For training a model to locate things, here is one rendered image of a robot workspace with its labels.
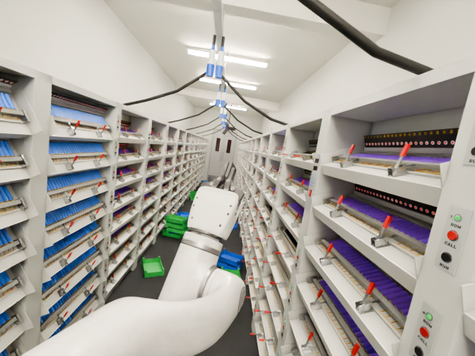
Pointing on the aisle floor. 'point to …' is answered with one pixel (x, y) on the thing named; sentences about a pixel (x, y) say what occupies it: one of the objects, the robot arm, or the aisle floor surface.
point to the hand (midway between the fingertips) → (228, 171)
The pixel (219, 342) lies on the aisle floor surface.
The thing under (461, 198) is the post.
